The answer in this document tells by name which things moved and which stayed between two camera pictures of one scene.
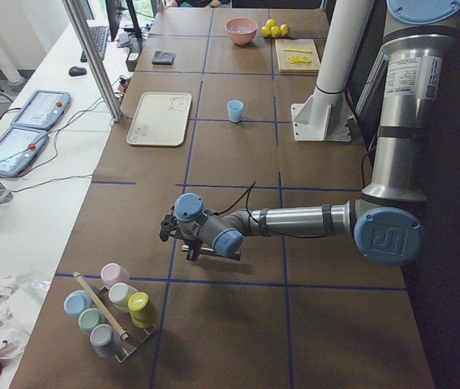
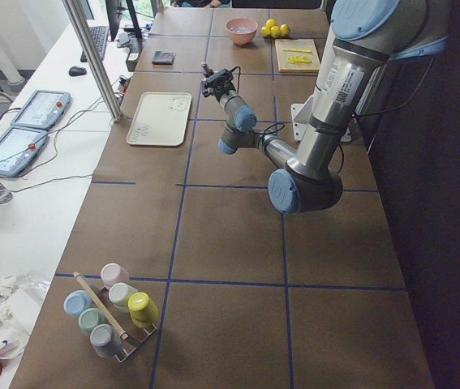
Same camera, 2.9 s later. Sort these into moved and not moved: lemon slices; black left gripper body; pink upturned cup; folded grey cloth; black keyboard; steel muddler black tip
Moved: steel muddler black tip; black left gripper body
Not moved: pink upturned cup; lemon slices; folded grey cloth; black keyboard
